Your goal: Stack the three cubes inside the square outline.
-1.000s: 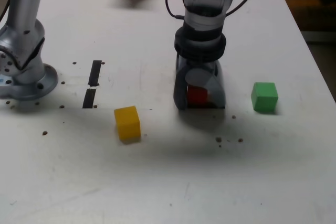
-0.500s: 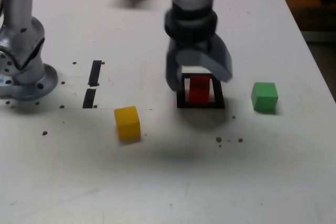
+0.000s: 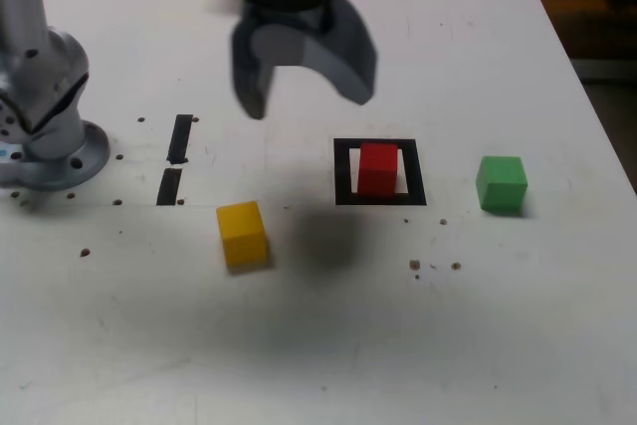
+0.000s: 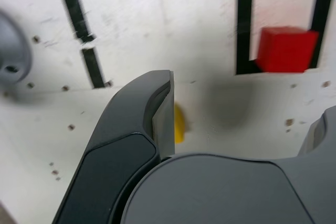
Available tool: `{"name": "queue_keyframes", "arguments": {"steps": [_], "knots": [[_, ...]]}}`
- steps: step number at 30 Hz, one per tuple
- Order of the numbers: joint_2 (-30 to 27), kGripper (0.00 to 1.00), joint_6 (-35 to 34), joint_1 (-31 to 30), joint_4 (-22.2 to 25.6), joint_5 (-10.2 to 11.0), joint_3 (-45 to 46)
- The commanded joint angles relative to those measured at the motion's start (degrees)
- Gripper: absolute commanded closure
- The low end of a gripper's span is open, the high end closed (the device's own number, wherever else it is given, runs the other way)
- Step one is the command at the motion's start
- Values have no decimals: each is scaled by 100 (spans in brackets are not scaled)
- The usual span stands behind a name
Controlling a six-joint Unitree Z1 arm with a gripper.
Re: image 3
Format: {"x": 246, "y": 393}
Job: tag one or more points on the green cube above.
{"x": 500, "y": 186}

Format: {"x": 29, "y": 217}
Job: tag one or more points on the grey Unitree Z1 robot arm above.
{"x": 45, "y": 76}

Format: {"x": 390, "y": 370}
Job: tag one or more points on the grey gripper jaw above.
{"x": 343, "y": 66}

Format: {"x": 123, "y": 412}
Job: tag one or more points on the red cube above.
{"x": 378, "y": 171}

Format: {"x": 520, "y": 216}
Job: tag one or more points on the black tape square outline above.
{"x": 342, "y": 171}

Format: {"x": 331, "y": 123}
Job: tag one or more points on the yellow cube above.
{"x": 244, "y": 241}

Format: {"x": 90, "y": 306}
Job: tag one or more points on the black tape strip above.
{"x": 179, "y": 139}

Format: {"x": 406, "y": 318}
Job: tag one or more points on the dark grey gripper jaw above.
{"x": 246, "y": 81}

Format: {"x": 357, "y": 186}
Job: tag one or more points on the grey metal beam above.
{"x": 607, "y": 69}

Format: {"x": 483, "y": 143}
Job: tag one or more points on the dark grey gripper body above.
{"x": 288, "y": 19}

